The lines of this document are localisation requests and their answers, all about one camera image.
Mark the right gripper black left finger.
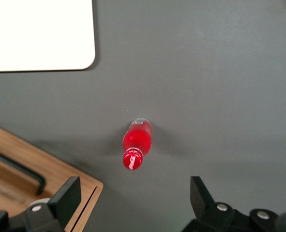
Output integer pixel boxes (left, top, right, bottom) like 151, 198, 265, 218
0, 176, 82, 232

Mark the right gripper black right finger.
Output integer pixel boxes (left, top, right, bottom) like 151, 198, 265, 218
181, 176, 286, 232

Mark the red coke bottle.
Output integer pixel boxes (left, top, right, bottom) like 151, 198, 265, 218
122, 117, 153, 171

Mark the white plastic tray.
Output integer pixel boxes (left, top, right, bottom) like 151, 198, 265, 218
0, 0, 96, 73

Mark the wooden board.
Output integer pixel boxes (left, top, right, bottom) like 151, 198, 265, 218
0, 121, 104, 232

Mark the black metal handle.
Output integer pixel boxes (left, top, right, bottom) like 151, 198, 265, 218
0, 145, 46, 196

